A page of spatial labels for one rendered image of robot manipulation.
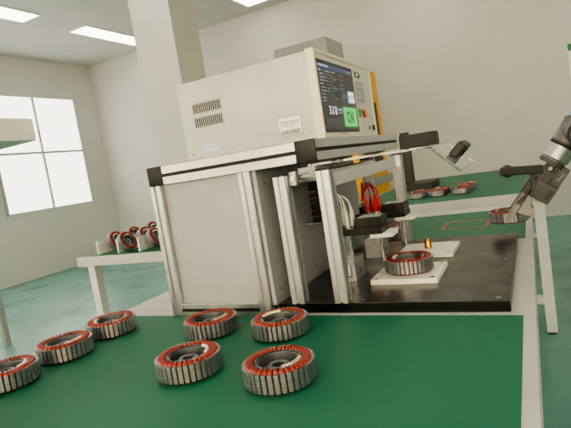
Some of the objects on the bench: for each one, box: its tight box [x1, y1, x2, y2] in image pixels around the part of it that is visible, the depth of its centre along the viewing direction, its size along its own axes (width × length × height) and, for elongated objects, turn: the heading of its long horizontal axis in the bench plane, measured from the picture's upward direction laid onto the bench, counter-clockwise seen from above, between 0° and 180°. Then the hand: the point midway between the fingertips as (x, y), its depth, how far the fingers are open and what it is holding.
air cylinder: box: [365, 236, 390, 258], centre depth 143 cm, size 5×8×6 cm
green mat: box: [0, 315, 523, 428], centre depth 80 cm, size 94×61×1 cm, turn 121°
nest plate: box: [399, 240, 461, 258], centre depth 137 cm, size 15×15×1 cm
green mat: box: [363, 211, 526, 245], centre depth 194 cm, size 94×61×1 cm, turn 121°
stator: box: [251, 307, 309, 343], centre depth 95 cm, size 11×11×4 cm
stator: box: [241, 344, 317, 396], centre depth 74 cm, size 11×11×4 cm
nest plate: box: [370, 262, 448, 285], centre depth 115 cm, size 15×15×1 cm
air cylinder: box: [347, 253, 366, 282], centre depth 122 cm, size 5×8×6 cm
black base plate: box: [280, 233, 517, 313], centre depth 127 cm, size 47×64×2 cm
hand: (506, 216), depth 147 cm, fingers closed on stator, 13 cm apart
